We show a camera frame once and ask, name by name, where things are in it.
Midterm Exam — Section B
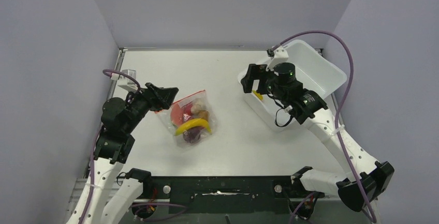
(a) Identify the red chili pepper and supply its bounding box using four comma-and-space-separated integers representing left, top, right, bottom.
183, 104, 193, 122

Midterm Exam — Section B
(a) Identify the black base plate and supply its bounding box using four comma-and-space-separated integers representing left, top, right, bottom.
130, 176, 310, 220

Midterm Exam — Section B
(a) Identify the beige ginger piece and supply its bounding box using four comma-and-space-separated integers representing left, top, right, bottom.
190, 99, 206, 115

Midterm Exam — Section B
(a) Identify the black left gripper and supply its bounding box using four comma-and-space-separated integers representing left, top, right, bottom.
123, 82, 178, 133

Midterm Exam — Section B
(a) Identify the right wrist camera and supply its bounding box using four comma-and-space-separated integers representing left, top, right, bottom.
266, 46, 289, 71

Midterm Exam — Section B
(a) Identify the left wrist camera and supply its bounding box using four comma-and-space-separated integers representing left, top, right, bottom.
117, 69, 138, 92

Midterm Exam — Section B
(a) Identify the yellow star fruit slice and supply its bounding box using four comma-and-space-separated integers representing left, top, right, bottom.
252, 91, 264, 101

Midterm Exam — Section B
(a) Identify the purple cable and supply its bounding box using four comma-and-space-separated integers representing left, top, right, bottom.
267, 30, 378, 224
77, 69, 187, 224

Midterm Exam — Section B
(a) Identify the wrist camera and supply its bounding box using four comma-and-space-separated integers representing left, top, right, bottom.
117, 69, 138, 92
266, 46, 289, 71

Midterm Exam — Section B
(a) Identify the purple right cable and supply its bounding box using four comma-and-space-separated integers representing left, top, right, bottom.
267, 30, 378, 224

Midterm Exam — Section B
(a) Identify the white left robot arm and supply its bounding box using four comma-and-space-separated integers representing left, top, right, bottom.
67, 69, 179, 223

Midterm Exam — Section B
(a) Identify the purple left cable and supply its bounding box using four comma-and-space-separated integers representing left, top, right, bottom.
77, 69, 187, 224

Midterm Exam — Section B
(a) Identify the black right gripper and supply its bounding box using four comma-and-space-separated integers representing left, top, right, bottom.
241, 64, 287, 103

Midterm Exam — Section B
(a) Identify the watermelon slice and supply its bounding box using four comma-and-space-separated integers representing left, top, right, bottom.
170, 103, 184, 127

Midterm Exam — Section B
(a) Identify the clear zip top bag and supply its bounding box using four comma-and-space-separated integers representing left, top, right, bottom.
155, 90, 218, 147

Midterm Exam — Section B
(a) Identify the white plastic tub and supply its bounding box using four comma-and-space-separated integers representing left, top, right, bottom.
243, 39, 347, 132

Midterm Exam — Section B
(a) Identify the purple onion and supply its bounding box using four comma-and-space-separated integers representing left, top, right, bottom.
183, 127, 203, 144

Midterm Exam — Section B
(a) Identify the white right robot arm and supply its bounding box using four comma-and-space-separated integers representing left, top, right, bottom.
241, 62, 394, 212

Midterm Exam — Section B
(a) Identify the yellow banana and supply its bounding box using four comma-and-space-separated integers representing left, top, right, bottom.
174, 118, 212, 136

